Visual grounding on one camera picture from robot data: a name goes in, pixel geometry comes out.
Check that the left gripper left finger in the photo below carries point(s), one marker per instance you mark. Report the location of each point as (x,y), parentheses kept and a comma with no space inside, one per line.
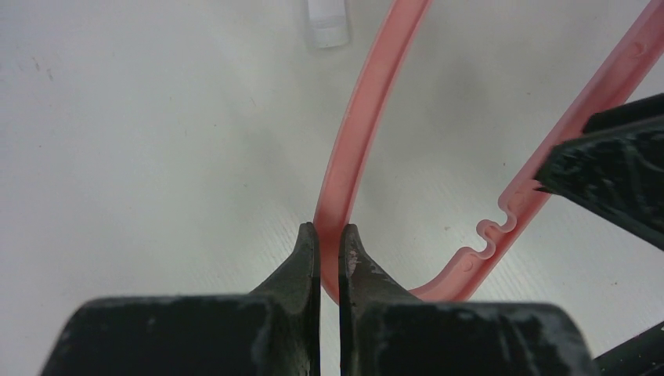
(271,330)

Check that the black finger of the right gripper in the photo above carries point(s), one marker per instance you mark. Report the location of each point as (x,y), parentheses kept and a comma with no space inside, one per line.
(615,168)
(641,355)

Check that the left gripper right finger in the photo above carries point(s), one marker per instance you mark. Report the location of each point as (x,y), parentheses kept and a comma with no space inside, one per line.
(385,330)

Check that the clothes rack metal white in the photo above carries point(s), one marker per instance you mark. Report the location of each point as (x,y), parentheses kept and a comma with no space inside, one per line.
(328,23)

